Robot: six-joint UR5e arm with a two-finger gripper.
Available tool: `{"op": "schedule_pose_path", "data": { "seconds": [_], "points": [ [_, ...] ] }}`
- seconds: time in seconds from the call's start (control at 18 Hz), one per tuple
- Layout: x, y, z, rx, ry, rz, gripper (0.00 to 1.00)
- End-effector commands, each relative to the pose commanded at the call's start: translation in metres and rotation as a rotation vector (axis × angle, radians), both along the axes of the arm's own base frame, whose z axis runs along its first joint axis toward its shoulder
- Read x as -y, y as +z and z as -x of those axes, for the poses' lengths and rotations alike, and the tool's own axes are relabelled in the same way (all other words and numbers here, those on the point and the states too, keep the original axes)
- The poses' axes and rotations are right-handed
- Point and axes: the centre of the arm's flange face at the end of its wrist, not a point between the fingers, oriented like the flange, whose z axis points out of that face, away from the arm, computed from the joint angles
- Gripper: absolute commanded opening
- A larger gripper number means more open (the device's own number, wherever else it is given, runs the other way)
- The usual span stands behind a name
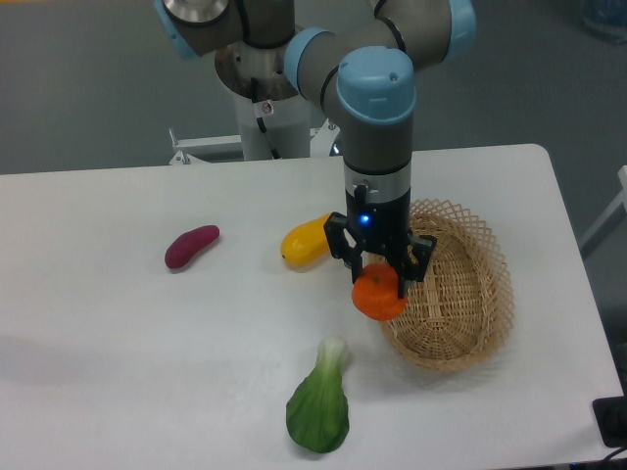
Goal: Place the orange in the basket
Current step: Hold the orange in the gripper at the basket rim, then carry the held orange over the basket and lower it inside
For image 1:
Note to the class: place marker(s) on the black device at table edge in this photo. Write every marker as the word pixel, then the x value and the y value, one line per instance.
pixel 610 415

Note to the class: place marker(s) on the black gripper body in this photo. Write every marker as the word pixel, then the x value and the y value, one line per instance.
pixel 381 228

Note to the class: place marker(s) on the orange mandarin fruit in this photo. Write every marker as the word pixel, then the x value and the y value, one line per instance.
pixel 375 293

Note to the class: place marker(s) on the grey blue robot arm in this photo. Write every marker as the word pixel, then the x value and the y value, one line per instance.
pixel 363 82

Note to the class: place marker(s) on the blue object top right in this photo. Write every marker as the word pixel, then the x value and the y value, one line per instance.
pixel 606 19

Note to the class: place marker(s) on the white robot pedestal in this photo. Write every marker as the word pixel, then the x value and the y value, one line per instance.
pixel 274 120

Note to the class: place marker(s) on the yellow mango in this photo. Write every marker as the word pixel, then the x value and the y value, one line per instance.
pixel 305 243

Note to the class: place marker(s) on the green bok choy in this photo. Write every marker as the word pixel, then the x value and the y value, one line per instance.
pixel 317 414

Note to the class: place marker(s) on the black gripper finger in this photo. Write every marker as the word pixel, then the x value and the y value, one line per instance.
pixel 344 243
pixel 410 260

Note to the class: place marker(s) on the white frame at right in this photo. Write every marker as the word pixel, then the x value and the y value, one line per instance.
pixel 608 220

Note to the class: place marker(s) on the woven wicker basket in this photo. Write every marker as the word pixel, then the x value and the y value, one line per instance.
pixel 462 312

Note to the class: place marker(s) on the purple sweet potato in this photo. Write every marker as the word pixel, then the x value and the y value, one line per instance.
pixel 189 244

